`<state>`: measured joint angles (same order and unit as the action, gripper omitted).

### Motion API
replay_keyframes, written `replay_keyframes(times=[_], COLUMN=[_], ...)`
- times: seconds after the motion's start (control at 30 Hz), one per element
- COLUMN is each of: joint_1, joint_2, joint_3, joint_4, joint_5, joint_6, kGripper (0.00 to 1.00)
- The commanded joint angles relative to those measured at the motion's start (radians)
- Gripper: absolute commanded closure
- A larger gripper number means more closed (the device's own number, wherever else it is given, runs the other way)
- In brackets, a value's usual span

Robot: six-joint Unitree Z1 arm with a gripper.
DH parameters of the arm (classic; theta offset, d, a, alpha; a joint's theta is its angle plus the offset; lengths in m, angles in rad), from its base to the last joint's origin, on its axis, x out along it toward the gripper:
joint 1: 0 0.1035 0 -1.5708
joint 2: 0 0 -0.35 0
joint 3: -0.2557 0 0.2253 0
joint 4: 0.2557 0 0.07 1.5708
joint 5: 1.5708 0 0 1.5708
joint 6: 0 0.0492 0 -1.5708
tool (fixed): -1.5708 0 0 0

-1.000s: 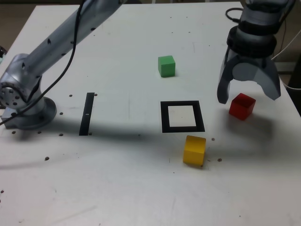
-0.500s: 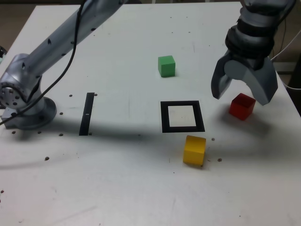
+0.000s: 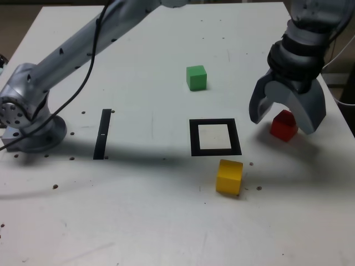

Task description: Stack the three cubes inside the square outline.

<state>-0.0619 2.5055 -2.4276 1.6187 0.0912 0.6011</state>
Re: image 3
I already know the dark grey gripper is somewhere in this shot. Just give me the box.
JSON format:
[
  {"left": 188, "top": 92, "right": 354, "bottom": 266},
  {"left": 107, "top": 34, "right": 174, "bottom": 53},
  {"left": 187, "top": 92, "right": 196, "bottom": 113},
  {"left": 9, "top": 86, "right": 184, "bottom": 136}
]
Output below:
[{"left": 248, "top": 70, "right": 327, "bottom": 136}]

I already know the red cube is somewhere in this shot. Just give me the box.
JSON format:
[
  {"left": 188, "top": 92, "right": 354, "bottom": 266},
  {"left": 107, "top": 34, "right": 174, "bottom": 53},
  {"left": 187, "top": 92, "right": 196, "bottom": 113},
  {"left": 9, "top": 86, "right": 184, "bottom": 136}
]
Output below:
[{"left": 270, "top": 109, "right": 299, "bottom": 142}]

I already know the green cube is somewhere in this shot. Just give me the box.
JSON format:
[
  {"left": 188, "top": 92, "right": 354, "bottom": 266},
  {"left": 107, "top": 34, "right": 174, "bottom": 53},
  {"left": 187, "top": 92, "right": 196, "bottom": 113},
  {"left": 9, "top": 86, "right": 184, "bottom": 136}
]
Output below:
[{"left": 185, "top": 65, "right": 208, "bottom": 91}]

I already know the yellow cube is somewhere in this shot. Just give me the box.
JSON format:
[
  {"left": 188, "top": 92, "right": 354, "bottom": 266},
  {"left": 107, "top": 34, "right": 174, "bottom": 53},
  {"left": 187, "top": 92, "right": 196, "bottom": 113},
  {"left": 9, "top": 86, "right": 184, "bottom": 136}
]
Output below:
[{"left": 215, "top": 159, "right": 244, "bottom": 196}]

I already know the black tape square outline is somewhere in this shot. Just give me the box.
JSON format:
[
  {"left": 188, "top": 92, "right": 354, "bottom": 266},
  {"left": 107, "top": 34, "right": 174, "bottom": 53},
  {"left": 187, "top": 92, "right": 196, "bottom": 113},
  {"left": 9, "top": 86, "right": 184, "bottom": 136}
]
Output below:
[{"left": 189, "top": 118, "right": 242, "bottom": 157}]

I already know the white shelf board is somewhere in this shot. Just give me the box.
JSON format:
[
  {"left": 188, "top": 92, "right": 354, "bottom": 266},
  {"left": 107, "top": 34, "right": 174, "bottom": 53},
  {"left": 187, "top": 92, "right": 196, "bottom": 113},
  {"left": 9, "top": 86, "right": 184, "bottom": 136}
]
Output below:
[{"left": 323, "top": 72, "right": 355, "bottom": 87}]

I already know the black tape strip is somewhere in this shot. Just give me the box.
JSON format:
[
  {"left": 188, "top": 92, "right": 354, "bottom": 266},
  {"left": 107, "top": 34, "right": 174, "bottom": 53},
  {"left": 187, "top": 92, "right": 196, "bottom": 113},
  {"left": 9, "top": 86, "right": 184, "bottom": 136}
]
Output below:
[{"left": 93, "top": 109, "right": 113, "bottom": 160}]

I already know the white cable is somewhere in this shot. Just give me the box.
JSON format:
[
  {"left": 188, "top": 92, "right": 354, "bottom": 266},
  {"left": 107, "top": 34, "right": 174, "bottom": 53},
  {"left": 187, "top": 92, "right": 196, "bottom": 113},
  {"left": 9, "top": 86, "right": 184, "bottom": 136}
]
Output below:
[{"left": 323, "top": 37, "right": 355, "bottom": 106}]

